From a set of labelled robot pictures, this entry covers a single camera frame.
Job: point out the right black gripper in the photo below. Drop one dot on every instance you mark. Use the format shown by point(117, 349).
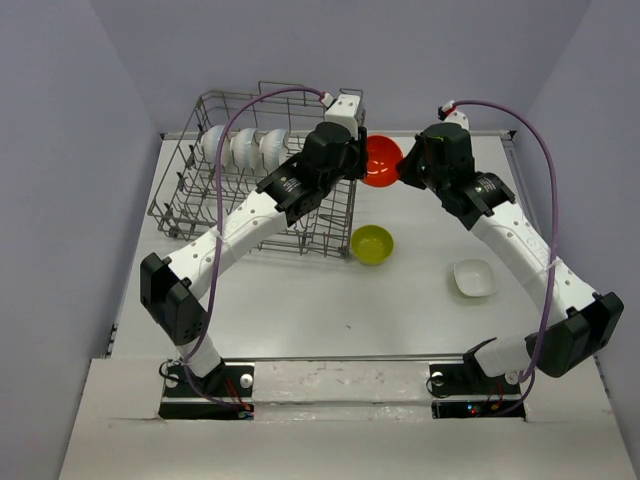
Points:
point(407, 164)

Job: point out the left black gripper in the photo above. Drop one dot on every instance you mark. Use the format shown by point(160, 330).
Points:
point(358, 151)

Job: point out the orange bowl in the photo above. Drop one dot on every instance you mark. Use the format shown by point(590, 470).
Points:
point(384, 154)

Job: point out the lime green bowl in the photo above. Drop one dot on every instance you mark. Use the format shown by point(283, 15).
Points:
point(372, 245)

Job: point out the white round bowl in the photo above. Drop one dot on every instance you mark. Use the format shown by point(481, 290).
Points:
point(210, 141)
point(245, 148)
point(273, 148)

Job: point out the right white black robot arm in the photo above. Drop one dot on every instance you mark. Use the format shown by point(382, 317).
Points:
point(580, 321)

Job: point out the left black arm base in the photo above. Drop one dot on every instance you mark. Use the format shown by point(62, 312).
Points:
point(224, 395)

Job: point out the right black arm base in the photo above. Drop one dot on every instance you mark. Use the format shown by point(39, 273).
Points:
point(462, 390)

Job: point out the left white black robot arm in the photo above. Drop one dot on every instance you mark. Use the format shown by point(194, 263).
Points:
point(171, 287)

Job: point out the white square bowl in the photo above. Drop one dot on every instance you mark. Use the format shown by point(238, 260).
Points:
point(474, 278)

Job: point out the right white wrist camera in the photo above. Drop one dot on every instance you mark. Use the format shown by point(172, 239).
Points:
point(450, 113)

